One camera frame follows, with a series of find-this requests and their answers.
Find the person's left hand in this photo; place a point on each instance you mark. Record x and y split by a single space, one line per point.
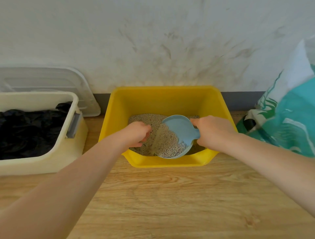
136 134

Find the person's right hand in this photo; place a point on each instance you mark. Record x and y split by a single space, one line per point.
216 133

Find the beige cat litter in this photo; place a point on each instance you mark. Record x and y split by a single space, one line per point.
145 118

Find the light blue litter scoop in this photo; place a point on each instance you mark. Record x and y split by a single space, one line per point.
182 128

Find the yellow litter box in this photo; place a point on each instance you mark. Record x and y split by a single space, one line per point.
160 101

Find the teal white litter bag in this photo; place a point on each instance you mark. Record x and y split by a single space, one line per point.
292 118

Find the translucent white bin lid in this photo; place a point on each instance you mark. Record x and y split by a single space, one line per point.
49 78

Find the person's left forearm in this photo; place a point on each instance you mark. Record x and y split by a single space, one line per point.
61 194

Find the person's right forearm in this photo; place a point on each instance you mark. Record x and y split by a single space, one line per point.
275 167

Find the cream plastic storage bin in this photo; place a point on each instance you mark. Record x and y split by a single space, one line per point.
49 162

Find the dark grey skirting board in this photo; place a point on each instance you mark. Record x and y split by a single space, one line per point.
243 101

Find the pile of black plastic bags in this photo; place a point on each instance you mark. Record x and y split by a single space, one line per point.
29 133

